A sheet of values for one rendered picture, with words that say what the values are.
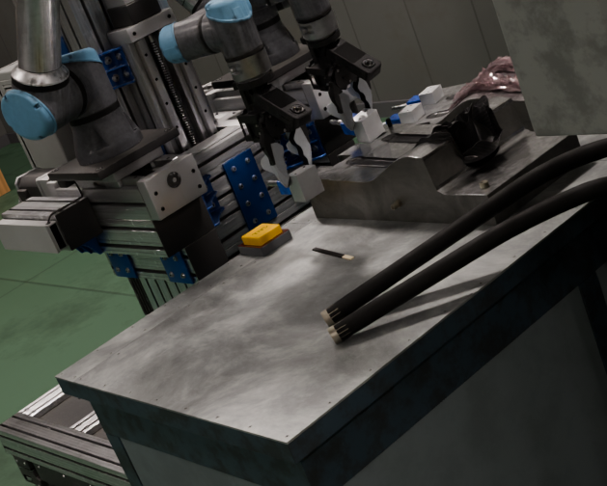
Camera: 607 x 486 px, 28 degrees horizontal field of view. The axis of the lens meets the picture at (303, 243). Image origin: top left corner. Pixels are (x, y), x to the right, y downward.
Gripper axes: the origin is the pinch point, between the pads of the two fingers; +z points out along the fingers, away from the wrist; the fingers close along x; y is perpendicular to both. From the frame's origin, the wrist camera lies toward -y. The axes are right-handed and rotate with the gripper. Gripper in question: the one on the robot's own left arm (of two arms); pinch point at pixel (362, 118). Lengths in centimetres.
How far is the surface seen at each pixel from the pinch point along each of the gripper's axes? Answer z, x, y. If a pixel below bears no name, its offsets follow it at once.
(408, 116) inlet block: 9.4, -14.5, 2.9
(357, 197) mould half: 4.2, 19.5, -14.1
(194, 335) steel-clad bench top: 3, 63, -13
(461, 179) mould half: 0.5, 13.7, -37.6
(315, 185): -4.4, 27.7, -14.3
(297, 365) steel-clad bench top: -2, 66, -45
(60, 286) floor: 142, -31, 290
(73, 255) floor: 150, -57, 321
